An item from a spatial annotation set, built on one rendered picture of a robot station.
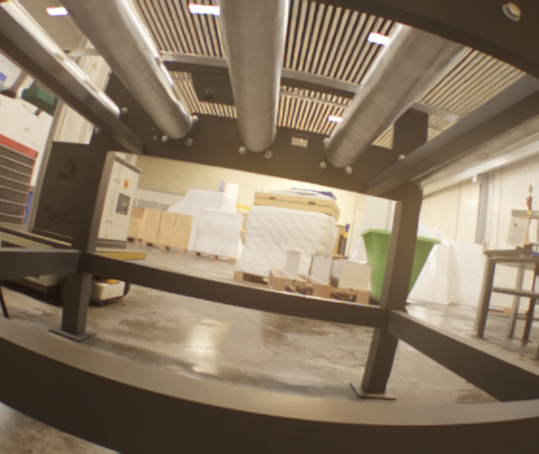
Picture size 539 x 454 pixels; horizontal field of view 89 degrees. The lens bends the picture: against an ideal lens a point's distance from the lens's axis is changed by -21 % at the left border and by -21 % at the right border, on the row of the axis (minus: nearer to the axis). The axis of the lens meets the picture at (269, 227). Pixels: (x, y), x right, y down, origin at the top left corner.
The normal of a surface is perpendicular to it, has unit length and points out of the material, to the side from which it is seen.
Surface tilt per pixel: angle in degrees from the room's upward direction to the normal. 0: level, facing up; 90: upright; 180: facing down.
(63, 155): 90
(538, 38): 90
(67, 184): 90
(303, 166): 90
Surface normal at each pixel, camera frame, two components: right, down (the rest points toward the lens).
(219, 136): 0.02, -0.07
